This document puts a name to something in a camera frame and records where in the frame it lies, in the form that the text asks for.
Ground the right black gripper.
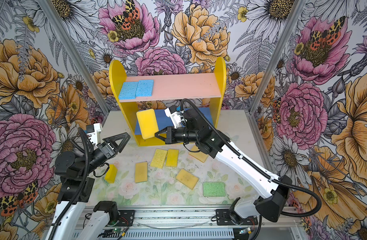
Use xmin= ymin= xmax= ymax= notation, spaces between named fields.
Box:
xmin=155 ymin=124 xmax=200 ymax=144

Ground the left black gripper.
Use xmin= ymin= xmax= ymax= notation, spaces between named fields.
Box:
xmin=81 ymin=131 xmax=131 ymax=175

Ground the thick yellow sponge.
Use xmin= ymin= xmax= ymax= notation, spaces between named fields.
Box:
xmin=136 ymin=109 xmax=159 ymax=140

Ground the blue sponge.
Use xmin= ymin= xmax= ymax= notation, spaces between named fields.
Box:
xmin=135 ymin=80 xmax=154 ymax=98
xmin=118 ymin=82 xmax=138 ymax=100

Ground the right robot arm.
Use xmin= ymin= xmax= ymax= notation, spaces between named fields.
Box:
xmin=155 ymin=106 xmax=292 ymax=225

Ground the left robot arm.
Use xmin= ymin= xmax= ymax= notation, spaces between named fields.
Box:
xmin=45 ymin=128 xmax=130 ymax=240

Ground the orange-yellow sponge near shelf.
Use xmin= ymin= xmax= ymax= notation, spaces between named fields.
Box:
xmin=189 ymin=145 xmax=209 ymax=163

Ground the yellow shelf with coloured boards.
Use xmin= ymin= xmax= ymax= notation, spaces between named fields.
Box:
xmin=108 ymin=57 xmax=227 ymax=147

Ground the bright yellow small sponge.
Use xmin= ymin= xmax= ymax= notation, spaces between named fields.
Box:
xmin=165 ymin=149 xmax=179 ymax=168

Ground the pale yellow textured sponge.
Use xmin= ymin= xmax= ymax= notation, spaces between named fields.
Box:
xmin=150 ymin=149 xmax=167 ymax=169

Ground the small yellow sponge at left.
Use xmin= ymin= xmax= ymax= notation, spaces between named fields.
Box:
xmin=104 ymin=164 xmax=117 ymax=184

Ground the floral table mat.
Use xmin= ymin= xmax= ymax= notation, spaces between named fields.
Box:
xmin=87 ymin=144 xmax=258 ymax=206

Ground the orange-yellow sponge far left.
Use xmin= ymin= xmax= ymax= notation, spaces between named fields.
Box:
xmin=134 ymin=162 xmax=148 ymax=184

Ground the orange-yellow sponge centre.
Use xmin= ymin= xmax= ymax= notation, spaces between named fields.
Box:
xmin=175 ymin=169 xmax=199 ymax=190

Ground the green sponge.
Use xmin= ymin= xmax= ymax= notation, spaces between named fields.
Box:
xmin=203 ymin=182 xmax=226 ymax=197

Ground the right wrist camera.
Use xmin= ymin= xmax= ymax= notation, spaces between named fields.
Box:
xmin=164 ymin=106 xmax=184 ymax=129

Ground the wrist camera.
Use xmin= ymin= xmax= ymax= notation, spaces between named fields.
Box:
xmin=164 ymin=106 xmax=184 ymax=129
xmin=85 ymin=123 xmax=102 ymax=146

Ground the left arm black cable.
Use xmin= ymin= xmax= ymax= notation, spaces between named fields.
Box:
xmin=48 ymin=127 xmax=110 ymax=240

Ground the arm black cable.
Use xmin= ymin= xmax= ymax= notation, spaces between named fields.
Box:
xmin=48 ymin=127 xmax=110 ymax=240
xmin=179 ymin=98 xmax=322 ymax=218

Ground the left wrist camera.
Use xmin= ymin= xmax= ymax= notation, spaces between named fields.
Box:
xmin=85 ymin=123 xmax=102 ymax=146

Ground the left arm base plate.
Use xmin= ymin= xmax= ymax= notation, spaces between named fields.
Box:
xmin=107 ymin=210 xmax=135 ymax=228

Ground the aluminium front rail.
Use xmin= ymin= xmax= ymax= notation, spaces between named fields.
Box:
xmin=70 ymin=205 xmax=306 ymax=240

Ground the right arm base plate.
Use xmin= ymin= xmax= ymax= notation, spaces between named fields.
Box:
xmin=211 ymin=209 xmax=258 ymax=226

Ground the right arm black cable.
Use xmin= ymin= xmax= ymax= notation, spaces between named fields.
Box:
xmin=179 ymin=98 xmax=322 ymax=218

